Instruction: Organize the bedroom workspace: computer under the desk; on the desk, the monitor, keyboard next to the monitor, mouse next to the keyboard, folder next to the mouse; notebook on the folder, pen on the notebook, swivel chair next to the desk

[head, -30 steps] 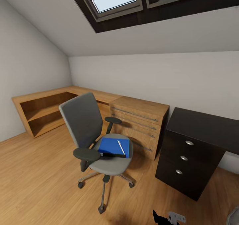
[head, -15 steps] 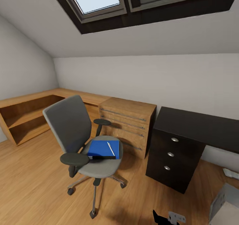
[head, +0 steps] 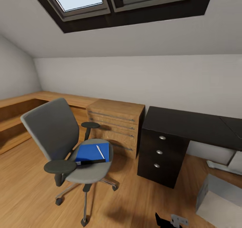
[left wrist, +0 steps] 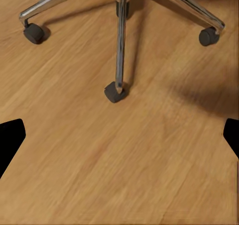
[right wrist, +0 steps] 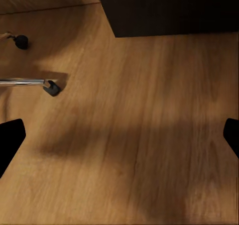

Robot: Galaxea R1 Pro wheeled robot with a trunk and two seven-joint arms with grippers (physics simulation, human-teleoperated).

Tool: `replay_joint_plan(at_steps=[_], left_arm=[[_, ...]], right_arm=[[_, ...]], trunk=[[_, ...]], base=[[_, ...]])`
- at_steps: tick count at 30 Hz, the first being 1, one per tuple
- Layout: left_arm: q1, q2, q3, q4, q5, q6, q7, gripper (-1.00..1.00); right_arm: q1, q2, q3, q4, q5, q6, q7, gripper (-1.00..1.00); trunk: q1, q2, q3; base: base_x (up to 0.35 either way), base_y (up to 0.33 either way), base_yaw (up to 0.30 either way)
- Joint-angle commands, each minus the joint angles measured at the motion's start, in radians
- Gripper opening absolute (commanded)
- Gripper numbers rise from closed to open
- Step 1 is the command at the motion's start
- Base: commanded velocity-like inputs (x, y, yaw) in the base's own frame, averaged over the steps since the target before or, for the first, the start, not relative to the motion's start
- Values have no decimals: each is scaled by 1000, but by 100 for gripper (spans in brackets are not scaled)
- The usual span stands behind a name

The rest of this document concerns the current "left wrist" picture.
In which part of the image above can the swivel chair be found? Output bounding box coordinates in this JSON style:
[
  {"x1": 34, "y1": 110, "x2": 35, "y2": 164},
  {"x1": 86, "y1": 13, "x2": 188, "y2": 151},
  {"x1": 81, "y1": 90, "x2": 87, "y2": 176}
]
[{"x1": 18, "y1": 0, "x2": 225, "y2": 104}]

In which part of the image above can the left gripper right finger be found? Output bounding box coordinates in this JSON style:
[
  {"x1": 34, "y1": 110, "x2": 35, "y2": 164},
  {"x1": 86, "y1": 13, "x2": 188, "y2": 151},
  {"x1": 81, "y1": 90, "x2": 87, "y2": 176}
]
[{"x1": 223, "y1": 118, "x2": 239, "y2": 159}]

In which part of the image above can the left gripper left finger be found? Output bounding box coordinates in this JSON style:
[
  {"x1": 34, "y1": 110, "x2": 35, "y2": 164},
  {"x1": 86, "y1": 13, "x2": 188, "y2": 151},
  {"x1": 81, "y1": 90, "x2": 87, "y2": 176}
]
[{"x1": 0, "y1": 118, "x2": 26, "y2": 178}]

